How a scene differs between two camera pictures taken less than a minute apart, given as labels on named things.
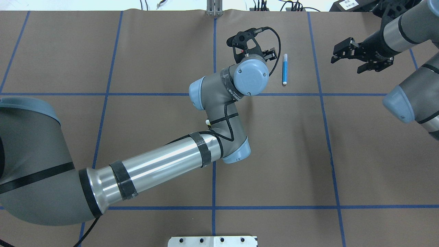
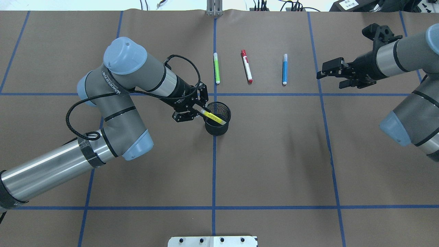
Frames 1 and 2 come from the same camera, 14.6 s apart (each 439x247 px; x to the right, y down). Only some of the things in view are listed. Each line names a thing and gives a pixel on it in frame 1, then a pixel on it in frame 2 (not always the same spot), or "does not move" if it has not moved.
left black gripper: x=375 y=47 to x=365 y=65
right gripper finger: x=270 y=55 to x=186 y=97
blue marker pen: x=285 y=69 does not move
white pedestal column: x=213 y=241 does not move
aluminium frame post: x=214 y=8 does not move
